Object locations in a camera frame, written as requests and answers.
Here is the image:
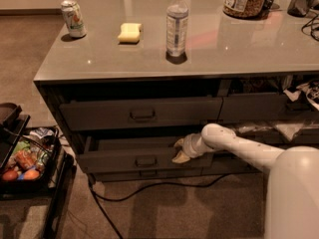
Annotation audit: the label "green white soda can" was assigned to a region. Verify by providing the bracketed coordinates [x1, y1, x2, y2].
[61, 0, 87, 38]

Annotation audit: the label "yellow sponge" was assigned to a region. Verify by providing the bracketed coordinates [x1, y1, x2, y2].
[118, 23, 142, 44]

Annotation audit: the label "black cable on counter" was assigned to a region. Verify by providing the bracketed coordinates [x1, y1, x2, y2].
[300, 10, 319, 42]

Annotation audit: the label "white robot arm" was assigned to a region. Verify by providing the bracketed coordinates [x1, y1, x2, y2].
[173, 123, 319, 239]

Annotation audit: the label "red apple in basket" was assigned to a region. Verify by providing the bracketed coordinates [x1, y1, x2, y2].
[2, 170, 18, 181]

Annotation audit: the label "orange snack bag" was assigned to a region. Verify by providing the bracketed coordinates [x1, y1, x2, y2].
[15, 149, 34, 170]

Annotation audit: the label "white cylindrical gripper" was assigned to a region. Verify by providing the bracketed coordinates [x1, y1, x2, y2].
[171, 133, 214, 164]

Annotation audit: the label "black basket of snacks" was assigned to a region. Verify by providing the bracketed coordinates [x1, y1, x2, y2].
[0, 127, 60, 194]

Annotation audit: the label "orange fruit in basket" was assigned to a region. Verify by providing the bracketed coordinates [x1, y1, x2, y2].
[23, 169, 40, 180]

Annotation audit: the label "clear plastic water bottle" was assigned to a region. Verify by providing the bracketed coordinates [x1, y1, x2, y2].
[166, 0, 188, 57]

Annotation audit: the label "black white patterned bag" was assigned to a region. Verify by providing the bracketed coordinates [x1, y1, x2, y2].
[283, 80, 319, 111]

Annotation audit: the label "black floor cable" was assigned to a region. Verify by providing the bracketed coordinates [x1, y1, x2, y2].
[87, 172, 233, 239]

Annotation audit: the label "clear plastic bags in drawer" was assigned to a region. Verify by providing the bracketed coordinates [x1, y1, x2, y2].
[231, 120, 319, 141]

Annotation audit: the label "black tray on cart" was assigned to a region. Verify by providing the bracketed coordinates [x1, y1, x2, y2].
[0, 103, 30, 169]

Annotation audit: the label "grey drawer cabinet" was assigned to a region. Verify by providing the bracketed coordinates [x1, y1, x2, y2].
[33, 0, 319, 185]

